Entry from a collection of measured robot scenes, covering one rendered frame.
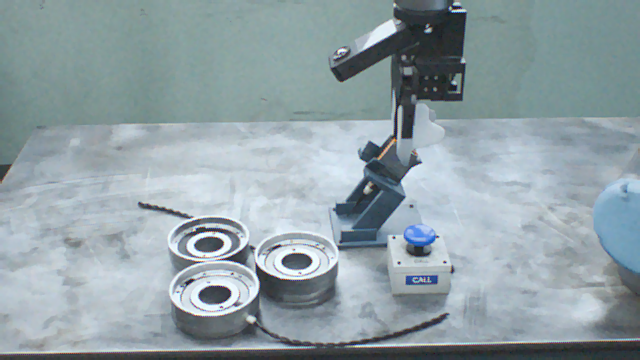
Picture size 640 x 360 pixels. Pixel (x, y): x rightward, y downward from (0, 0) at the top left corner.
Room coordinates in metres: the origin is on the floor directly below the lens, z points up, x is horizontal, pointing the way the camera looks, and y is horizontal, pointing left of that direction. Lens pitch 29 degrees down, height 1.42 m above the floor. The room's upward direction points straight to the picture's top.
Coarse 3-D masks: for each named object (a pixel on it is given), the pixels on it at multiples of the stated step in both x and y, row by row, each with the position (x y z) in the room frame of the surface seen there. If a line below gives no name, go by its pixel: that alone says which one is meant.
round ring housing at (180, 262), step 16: (192, 224) 0.91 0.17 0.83; (208, 224) 0.91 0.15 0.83; (224, 224) 0.91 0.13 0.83; (240, 224) 0.90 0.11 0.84; (176, 240) 0.87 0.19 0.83; (192, 240) 0.87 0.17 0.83; (208, 240) 0.89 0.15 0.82; (224, 240) 0.88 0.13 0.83; (240, 240) 0.87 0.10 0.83; (176, 256) 0.83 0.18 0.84; (208, 256) 0.84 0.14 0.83; (224, 256) 0.82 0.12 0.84; (240, 256) 0.84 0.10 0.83
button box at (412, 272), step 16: (400, 240) 0.85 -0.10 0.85; (400, 256) 0.82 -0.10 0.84; (416, 256) 0.82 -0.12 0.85; (432, 256) 0.82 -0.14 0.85; (400, 272) 0.80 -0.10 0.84; (416, 272) 0.80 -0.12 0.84; (432, 272) 0.80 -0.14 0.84; (448, 272) 0.80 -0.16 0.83; (400, 288) 0.80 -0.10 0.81; (416, 288) 0.80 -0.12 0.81; (432, 288) 0.80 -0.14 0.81; (448, 288) 0.80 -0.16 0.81
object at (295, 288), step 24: (264, 240) 0.86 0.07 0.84; (288, 240) 0.87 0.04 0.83; (312, 240) 0.87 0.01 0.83; (264, 264) 0.83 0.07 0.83; (288, 264) 0.84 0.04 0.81; (312, 264) 0.82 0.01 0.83; (336, 264) 0.81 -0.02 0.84; (264, 288) 0.81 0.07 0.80; (288, 288) 0.78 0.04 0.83; (312, 288) 0.78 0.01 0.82
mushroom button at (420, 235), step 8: (416, 224) 0.84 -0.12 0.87; (408, 232) 0.83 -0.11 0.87; (416, 232) 0.83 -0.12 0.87; (424, 232) 0.83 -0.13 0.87; (432, 232) 0.83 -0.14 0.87; (408, 240) 0.82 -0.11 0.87; (416, 240) 0.81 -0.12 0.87; (424, 240) 0.81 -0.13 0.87; (432, 240) 0.82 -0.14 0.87; (416, 248) 0.83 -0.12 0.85
